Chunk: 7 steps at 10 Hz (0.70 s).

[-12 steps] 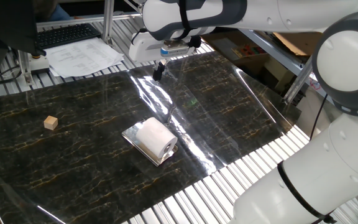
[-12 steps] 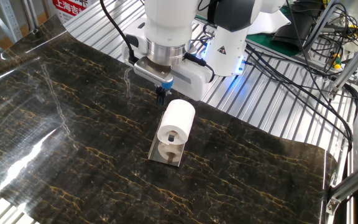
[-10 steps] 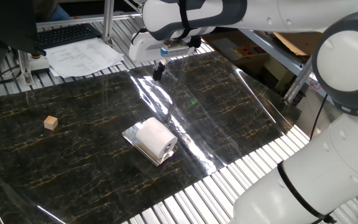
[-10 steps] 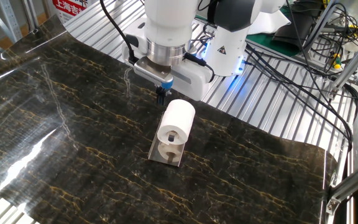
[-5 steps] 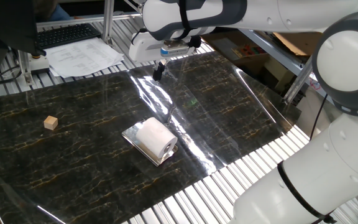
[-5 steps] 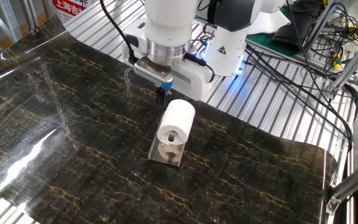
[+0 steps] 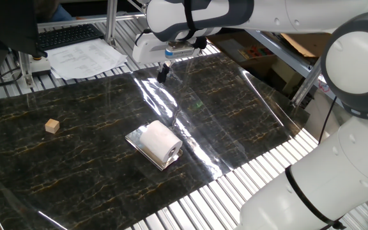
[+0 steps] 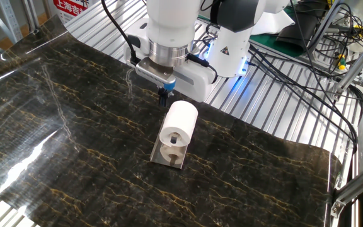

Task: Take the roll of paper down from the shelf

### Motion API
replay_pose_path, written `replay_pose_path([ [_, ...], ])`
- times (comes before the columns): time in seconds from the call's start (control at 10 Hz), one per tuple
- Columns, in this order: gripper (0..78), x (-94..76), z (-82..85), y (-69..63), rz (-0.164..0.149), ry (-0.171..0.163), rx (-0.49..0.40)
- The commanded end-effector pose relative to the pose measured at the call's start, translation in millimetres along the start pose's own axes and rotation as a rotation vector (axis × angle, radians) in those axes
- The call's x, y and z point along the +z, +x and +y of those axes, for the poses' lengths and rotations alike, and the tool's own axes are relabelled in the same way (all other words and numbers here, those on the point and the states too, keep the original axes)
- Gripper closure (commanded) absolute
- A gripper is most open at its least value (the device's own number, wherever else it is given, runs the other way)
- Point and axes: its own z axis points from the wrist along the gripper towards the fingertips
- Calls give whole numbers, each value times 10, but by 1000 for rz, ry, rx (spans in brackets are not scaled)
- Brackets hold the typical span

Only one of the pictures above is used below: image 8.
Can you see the aluminium frame beam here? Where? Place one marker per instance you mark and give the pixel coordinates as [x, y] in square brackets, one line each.
[358, 186]
[358, 66]
[326, 25]

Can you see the white paper sheet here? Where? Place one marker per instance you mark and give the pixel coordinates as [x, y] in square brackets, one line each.
[273, 22]

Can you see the black bag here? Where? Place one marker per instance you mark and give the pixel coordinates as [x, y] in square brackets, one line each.
[298, 28]

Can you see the red white sign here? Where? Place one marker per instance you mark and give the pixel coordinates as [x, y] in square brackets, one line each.
[71, 8]

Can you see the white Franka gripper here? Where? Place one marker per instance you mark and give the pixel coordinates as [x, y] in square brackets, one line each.
[197, 82]

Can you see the yellow green screwdriver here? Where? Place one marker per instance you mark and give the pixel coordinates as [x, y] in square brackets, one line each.
[341, 61]

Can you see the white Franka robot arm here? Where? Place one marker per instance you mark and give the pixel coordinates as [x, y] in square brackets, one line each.
[232, 53]

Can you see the grey slotted metal rack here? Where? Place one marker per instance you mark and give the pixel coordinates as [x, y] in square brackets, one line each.
[11, 19]

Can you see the white paper roll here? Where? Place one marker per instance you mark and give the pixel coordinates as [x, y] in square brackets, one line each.
[181, 119]

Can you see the black gold marble mat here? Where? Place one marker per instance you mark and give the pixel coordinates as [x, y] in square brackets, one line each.
[74, 142]

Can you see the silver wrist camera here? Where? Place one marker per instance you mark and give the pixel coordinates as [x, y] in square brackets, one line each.
[153, 74]

